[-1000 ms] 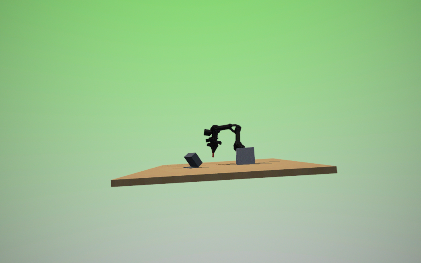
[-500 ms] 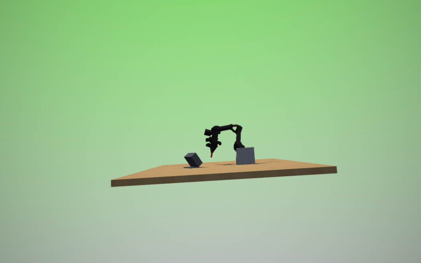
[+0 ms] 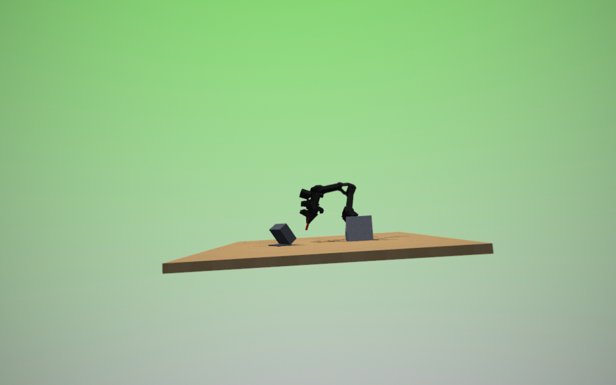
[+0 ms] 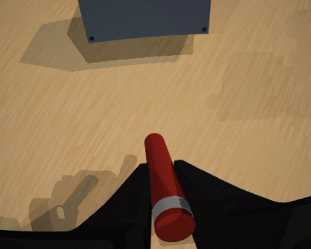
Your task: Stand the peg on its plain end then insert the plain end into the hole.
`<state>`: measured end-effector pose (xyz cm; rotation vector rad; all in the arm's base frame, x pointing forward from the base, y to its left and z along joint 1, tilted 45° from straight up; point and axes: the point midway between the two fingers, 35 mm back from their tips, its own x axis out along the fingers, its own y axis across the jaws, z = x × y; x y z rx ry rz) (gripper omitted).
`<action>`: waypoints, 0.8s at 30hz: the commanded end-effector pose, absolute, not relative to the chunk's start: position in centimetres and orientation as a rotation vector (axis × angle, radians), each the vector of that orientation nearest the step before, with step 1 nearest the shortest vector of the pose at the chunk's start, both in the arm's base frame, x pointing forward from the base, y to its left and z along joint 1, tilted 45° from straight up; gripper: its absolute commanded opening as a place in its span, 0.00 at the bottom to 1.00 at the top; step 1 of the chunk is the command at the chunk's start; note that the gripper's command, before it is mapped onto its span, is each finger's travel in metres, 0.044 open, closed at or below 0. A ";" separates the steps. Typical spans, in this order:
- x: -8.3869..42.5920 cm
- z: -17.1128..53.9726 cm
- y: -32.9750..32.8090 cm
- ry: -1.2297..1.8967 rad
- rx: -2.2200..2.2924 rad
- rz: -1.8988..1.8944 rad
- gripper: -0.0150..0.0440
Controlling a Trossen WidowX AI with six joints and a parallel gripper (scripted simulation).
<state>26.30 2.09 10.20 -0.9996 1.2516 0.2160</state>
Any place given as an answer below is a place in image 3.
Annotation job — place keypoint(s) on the dark grey sloped panel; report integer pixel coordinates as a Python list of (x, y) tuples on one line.
[(283, 234)]

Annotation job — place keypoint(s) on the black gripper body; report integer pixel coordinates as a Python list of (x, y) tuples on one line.
[(314, 209)]

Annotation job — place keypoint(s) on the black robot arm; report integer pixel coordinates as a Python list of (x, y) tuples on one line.
[(318, 190)]

